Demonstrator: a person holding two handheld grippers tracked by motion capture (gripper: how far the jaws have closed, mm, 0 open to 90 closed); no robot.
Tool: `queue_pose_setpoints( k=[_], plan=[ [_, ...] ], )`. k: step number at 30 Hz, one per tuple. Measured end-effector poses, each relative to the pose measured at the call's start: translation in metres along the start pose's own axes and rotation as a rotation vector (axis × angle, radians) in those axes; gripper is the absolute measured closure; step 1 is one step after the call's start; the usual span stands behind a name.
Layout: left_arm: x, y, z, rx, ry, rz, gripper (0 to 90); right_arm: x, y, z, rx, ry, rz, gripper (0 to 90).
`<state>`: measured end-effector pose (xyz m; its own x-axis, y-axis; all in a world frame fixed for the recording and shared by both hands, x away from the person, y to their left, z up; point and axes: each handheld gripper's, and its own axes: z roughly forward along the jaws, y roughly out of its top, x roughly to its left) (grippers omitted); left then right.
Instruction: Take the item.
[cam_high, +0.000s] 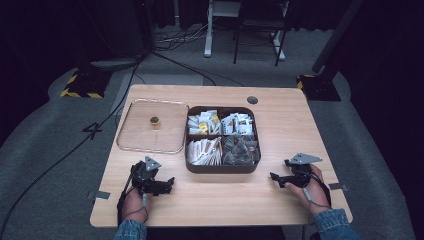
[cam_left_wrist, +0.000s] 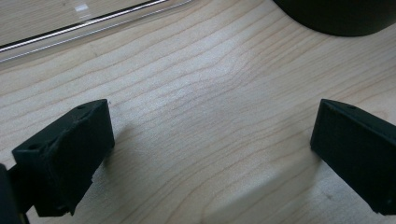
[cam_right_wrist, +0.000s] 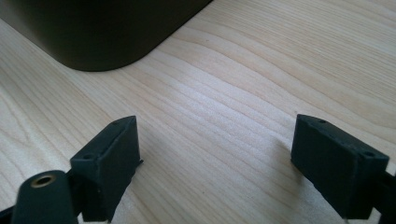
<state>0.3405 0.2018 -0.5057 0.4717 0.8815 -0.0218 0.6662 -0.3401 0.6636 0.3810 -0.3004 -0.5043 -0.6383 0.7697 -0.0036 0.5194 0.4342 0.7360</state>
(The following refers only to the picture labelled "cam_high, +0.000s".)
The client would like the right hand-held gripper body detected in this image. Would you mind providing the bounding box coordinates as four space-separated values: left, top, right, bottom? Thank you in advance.
283 152 324 188

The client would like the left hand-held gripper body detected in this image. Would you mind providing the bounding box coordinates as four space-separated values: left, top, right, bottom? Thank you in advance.
131 155 168 196

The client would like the person's right hand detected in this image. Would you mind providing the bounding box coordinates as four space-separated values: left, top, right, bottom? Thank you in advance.
284 164 332 215

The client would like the person's left hand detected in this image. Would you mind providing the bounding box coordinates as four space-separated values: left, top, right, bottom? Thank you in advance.
121 187 150 224

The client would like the pile of dark pyramid teabags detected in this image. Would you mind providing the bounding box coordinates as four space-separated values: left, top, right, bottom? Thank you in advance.
221 135 261 166

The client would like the pile of white brown sachets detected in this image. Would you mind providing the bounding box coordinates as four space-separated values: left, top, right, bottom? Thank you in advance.
186 136 224 166

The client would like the clear lid with gold knob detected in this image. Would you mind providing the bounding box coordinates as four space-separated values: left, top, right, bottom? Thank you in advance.
115 98 190 155

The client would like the dark brown compartment box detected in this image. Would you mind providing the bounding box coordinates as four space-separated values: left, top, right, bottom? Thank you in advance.
184 105 262 175

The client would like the pile of white red packets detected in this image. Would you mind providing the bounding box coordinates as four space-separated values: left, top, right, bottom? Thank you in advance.
220 112 255 136

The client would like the pile of white yellow packets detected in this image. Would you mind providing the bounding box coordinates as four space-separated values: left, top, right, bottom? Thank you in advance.
187 109 222 136

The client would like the black yellow striped stand base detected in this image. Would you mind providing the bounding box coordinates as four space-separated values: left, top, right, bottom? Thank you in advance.
296 73 342 102
60 68 114 100

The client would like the dark slanted pole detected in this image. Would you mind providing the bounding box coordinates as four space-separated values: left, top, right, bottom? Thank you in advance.
311 0 365 75

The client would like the black metal chair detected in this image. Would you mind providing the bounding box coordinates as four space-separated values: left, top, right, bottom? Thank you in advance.
232 0 290 67

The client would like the white desk leg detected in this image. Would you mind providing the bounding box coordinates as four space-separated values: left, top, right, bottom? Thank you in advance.
203 0 242 59

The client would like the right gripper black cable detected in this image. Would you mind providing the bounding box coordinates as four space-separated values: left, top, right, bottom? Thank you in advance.
297 168 333 216

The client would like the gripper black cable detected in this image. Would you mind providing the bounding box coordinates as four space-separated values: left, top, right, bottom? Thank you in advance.
116 163 150 228
297 168 333 216

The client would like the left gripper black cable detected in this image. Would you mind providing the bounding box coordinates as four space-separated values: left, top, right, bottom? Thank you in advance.
116 163 150 228

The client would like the long black floor cable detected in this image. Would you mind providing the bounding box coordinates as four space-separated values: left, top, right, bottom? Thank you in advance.
0 49 155 239

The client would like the bundle of floor cables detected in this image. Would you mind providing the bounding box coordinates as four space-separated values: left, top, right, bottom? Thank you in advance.
153 19 221 53

